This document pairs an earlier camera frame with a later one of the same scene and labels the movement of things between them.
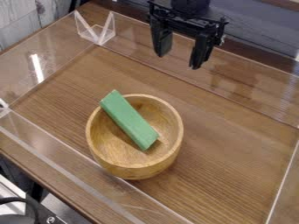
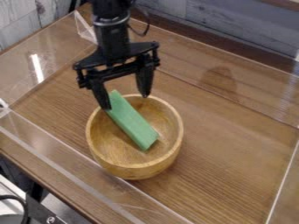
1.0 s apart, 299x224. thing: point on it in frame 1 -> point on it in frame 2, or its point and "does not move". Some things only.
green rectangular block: x=130 y=119 does not move
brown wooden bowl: x=115 y=151 does not move
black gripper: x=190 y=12 -> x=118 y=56
